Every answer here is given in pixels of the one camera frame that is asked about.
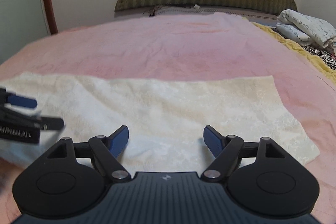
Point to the yellow quilted blanket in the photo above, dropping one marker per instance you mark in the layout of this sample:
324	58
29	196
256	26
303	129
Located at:
316	61

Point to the zebra patterned cloth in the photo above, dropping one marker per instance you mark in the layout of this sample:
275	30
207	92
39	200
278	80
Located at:
327	57

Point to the pink floral bed blanket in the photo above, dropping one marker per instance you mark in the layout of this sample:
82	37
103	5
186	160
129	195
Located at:
197	48

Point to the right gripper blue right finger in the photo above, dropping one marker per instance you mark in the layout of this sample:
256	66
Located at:
216	142

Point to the white printed folded quilt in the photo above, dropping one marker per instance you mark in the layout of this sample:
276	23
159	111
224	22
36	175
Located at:
305	30

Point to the frosted glass wardrobe door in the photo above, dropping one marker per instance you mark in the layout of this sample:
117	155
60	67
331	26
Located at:
22	22

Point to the cream white pants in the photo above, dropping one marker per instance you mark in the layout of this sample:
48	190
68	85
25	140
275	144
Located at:
165	118

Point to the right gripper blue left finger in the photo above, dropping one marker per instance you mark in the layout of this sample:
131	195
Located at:
114	143

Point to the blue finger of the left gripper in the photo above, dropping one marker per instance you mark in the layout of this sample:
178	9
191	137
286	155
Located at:
20	101

